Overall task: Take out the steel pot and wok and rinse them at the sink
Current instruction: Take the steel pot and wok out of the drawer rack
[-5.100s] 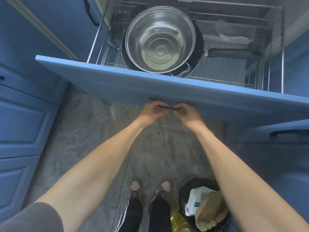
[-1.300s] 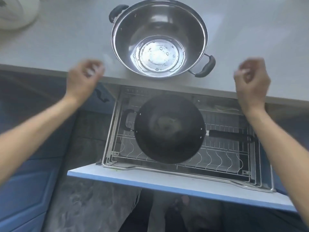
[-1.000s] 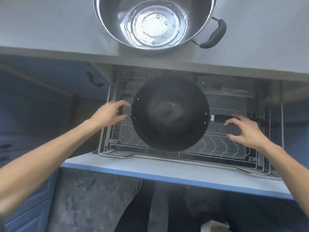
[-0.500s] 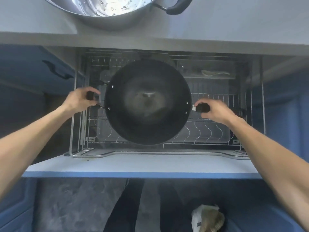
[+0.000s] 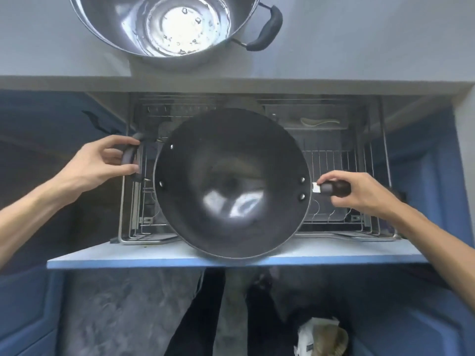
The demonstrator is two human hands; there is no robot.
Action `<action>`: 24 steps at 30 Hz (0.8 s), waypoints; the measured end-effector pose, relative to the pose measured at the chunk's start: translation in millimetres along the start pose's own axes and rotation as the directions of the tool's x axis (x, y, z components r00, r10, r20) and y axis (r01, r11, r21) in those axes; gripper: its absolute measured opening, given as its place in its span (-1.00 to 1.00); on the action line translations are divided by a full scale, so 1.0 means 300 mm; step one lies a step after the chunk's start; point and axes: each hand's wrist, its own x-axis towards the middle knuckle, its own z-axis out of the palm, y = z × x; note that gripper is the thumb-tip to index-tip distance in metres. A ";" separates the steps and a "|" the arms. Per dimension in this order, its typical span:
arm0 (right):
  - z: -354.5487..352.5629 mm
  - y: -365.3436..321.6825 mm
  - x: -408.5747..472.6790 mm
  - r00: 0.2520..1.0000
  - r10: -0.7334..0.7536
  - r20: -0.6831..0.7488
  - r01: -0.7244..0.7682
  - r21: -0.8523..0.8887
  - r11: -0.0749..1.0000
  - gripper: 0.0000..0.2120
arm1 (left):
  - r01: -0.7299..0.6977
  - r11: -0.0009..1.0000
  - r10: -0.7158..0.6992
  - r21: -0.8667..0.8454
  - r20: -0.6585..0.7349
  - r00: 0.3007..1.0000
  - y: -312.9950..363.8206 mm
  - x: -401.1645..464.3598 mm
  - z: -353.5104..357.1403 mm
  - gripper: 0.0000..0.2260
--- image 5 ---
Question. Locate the person's left leg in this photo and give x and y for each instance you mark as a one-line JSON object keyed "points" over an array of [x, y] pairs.
{"points": [[200, 315]]}

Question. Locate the person's left hand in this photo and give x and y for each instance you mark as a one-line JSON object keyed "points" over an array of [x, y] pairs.
{"points": [[83, 168]]}

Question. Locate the blue drawer front panel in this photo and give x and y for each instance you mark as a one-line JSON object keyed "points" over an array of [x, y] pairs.
{"points": [[148, 253]]}

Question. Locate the black wok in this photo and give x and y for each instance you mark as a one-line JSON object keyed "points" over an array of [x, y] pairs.
{"points": [[230, 181]]}

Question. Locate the stainless steel wok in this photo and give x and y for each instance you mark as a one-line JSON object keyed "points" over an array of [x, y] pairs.
{"points": [[122, 22]]}

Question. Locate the person's right hand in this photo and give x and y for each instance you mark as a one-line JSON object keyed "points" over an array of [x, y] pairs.
{"points": [[365, 196]]}

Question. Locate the blue cabinet door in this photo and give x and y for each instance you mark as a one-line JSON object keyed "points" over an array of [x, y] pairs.
{"points": [[434, 174], [26, 315]]}

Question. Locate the person's right forearm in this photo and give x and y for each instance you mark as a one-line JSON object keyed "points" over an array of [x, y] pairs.
{"points": [[438, 252]]}

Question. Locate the person's leg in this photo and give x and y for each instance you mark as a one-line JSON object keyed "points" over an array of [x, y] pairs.
{"points": [[200, 315], [271, 315]]}

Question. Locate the person's left forearm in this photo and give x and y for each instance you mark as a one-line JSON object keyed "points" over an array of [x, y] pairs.
{"points": [[29, 222]]}

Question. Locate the person's right leg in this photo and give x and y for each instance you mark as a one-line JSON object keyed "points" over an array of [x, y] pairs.
{"points": [[271, 315]]}

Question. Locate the person's left thumb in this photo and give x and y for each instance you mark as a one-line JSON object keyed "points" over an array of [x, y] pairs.
{"points": [[124, 169]]}

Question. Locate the white and tan slipper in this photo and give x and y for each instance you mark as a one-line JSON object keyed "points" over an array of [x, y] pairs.
{"points": [[323, 337]]}

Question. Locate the person's right thumb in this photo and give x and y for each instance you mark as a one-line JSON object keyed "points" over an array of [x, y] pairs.
{"points": [[341, 202]]}

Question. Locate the white ceramic spoon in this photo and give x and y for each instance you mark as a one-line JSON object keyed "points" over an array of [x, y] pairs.
{"points": [[319, 122]]}

